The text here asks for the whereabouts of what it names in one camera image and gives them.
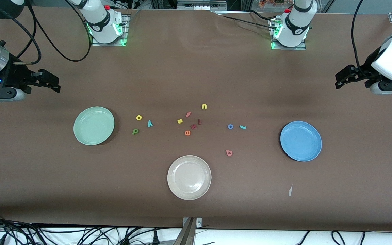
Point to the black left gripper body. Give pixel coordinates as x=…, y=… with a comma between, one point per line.
x=365, y=73

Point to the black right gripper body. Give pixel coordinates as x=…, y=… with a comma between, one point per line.
x=15, y=75

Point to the green letter p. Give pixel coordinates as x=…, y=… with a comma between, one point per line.
x=134, y=132

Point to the red letter p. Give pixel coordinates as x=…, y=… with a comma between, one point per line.
x=230, y=151

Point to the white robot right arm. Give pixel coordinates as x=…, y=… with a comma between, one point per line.
x=102, y=23

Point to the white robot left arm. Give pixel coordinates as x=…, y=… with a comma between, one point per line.
x=296, y=27

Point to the green plate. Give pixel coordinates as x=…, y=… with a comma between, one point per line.
x=94, y=126

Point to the blue plate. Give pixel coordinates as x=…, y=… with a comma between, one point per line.
x=300, y=141

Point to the orange flower bunch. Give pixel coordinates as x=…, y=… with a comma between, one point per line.
x=271, y=2

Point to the white tape scrap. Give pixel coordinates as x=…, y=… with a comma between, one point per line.
x=290, y=191

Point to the brown table cover sheet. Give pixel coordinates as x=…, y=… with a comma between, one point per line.
x=196, y=68

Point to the maroon letter n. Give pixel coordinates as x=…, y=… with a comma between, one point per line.
x=194, y=126

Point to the grey power strip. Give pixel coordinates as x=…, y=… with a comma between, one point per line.
x=201, y=4

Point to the beige plate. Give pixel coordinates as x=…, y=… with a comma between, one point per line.
x=189, y=177

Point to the black power plug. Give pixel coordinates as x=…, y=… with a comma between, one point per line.
x=155, y=238

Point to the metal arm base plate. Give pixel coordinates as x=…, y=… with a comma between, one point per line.
x=304, y=46
x=125, y=34

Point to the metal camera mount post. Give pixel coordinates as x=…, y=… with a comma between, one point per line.
x=186, y=234

